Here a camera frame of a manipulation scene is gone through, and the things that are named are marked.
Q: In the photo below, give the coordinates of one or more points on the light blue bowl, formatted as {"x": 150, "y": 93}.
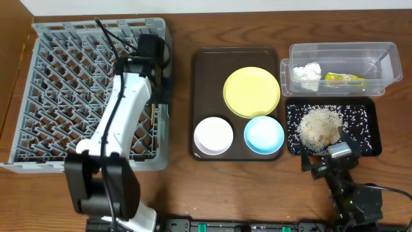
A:
{"x": 264, "y": 135}

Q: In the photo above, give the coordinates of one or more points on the yellow green wrapper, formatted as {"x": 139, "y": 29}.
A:
{"x": 337, "y": 80}

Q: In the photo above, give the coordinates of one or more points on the white napkin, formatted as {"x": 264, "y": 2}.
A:
{"x": 308, "y": 76}

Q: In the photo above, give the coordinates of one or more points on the yellow plate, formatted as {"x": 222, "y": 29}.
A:
{"x": 251, "y": 92}

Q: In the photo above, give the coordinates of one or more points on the wooden chopstick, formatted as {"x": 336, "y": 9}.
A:
{"x": 153, "y": 110}

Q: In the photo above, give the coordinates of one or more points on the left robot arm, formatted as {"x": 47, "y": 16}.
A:
{"x": 99, "y": 176}

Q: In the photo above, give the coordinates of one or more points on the spilled rice food scraps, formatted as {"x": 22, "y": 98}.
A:
{"x": 316, "y": 126}

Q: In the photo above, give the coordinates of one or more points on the white cup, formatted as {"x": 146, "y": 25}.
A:
{"x": 83, "y": 146}

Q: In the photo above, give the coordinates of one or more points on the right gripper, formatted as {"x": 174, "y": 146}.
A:
{"x": 330, "y": 165}

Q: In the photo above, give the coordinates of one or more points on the black waste tray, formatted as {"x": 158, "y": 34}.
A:
{"x": 373, "y": 129}

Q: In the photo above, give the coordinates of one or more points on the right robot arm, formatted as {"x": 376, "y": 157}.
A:
{"x": 359, "y": 206}

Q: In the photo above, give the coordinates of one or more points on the pink bowl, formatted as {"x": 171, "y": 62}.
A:
{"x": 213, "y": 136}

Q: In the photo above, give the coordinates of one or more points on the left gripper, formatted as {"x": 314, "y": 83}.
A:
{"x": 159, "y": 93}

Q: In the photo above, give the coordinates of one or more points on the clear plastic bin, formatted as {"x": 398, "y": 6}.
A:
{"x": 377, "y": 62}

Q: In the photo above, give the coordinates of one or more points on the grey dishwasher rack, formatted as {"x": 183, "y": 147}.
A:
{"x": 68, "y": 86}

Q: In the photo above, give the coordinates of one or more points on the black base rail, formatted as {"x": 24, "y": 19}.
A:
{"x": 186, "y": 225}

